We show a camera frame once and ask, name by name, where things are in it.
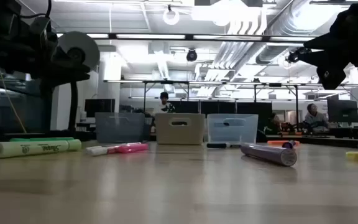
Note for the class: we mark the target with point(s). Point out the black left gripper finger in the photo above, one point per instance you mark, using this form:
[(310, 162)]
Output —
[(61, 81), (64, 71)]

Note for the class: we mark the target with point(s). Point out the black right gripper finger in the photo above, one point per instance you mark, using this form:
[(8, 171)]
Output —
[(331, 68), (322, 43)]

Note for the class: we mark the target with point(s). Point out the light green Sharpie highlighter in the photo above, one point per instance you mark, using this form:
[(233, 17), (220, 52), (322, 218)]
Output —
[(33, 148)]

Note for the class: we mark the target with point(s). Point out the purple Sharpie highlighter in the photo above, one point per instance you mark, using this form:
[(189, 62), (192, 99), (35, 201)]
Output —
[(289, 144), (269, 154)]

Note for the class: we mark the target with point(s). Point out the thin orange highlighter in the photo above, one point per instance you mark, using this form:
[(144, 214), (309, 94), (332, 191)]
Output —
[(275, 143)]

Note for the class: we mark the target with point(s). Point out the thin pink highlighter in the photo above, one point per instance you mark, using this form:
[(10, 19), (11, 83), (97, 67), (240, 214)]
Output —
[(129, 148)]

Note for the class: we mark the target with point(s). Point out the black Expo marker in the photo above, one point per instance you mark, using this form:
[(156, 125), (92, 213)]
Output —
[(216, 145)]

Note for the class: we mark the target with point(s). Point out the black ceiling spotlight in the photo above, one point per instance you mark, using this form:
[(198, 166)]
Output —
[(294, 57)]

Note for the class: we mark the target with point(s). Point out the black monitor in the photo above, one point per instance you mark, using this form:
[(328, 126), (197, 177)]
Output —
[(217, 107), (99, 107), (255, 109), (186, 107), (342, 110)]

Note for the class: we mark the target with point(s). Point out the person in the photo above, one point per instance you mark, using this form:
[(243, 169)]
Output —
[(315, 119), (164, 104), (273, 124)]

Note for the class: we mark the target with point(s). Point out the dark grey plastic bin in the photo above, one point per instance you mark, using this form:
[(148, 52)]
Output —
[(120, 129)]

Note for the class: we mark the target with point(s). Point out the red Expo marker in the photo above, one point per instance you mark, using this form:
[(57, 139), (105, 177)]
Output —
[(95, 151)]

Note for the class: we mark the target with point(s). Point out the clear plastic bin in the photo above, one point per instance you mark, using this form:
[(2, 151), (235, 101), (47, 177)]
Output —
[(232, 132)]

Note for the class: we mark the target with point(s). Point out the beige plastic bin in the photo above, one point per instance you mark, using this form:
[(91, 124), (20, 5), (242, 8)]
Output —
[(179, 133)]

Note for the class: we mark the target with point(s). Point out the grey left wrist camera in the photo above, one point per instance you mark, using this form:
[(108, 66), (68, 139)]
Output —
[(40, 28)]

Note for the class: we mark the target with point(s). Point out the silver ventilation duct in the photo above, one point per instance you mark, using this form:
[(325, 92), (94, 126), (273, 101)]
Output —
[(275, 51)]

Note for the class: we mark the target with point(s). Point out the black metal rack frame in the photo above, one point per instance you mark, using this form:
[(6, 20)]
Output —
[(296, 105)]

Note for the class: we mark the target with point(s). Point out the black aluminium table frame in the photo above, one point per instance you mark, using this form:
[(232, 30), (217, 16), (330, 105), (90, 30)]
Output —
[(322, 140)]

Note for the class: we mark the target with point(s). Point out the black hanging dome camera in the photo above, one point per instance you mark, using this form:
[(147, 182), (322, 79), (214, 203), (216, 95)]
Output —
[(191, 56)]

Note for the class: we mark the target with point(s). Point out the black ceiling light rail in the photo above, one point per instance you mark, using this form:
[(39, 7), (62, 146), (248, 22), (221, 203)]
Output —
[(190, 37)]

